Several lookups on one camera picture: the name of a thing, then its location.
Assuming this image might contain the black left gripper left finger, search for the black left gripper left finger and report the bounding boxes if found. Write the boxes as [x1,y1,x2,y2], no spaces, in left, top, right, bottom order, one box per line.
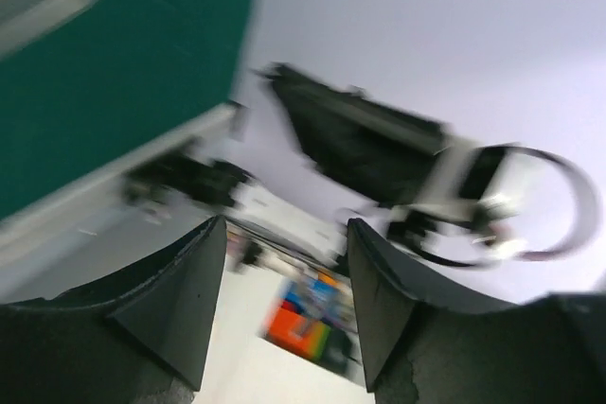
[1,217,226,403]

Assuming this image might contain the dark green surgical cloth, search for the dark green surgical cloth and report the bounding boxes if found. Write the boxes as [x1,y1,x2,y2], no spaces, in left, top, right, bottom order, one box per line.
[1,0,251,217]

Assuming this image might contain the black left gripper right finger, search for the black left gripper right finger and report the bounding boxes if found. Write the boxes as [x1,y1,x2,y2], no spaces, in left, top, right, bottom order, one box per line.
[347,219,605,404]

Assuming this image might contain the colourful boxes in background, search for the colourful boxes in background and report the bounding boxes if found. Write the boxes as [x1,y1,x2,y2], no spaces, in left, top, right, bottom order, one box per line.
[262,273,362,379]

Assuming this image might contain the aluminium front frame rail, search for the aluminium front frame rail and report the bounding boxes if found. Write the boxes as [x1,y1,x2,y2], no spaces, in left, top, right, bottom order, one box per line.
[1,101,242,302]

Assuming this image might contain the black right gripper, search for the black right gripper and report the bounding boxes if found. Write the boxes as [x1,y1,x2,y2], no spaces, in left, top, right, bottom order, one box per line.
[255,61,512,244]

